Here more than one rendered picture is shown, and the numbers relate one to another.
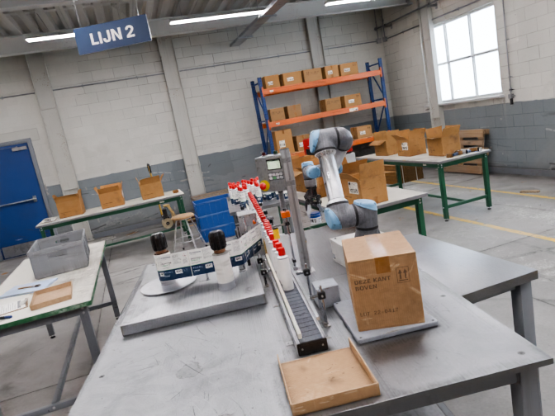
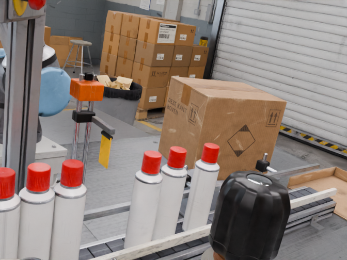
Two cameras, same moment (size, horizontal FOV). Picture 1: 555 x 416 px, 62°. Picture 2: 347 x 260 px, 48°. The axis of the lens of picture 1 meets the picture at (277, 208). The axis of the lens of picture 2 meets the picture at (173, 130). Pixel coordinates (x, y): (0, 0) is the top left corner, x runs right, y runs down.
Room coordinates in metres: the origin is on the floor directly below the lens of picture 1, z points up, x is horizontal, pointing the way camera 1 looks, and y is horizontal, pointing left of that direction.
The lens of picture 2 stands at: (2.54, 0.58, 1.34)
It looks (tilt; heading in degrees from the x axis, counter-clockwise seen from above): 18 degrees down; 234
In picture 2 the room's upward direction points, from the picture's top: 11 degrees clockwise
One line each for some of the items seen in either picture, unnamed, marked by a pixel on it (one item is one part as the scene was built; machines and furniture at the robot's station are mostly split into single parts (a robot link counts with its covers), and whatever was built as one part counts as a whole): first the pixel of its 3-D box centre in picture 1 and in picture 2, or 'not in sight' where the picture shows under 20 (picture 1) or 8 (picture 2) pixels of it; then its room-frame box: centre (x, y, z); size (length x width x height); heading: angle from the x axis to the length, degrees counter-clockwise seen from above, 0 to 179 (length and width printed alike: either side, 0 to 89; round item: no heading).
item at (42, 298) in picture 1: (52, 295); not in sight; (2.89, 1.54, 0.82); 0.34 x 0.24 x 0.03; 22
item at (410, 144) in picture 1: (408, 142); not in sight; (6.74, -2.06, 0.97); 0.42 x 0.39 x 0.37; 104
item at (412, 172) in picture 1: (401, 171); not in sight; (9.07, -2.56, 0.19); 0.64 x 0.54 x 0.37; 109
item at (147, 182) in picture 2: (279, 259); (144, 203); (2.18, 0.04, 0.98); 0.05 x 0.05 x 0.20
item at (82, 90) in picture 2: (284, 240); (85, 168); (2.29, 0.00, 1.05); 0.10 x 0.04 x 0.33; 96
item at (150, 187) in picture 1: (152, 186); not in sight; (7.61, 1.96, 0.97); 0.48 x 0.47 x 0.37; 19
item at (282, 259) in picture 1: (284, 268); (202, 189); (2.03, 0.02, 0.98); 0.05 x 0.05 x 0.20
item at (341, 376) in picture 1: (324, 372); (345, 192); (1.34, -0.05, 0.85); 0.30 x 0.26 x 0.04; 6
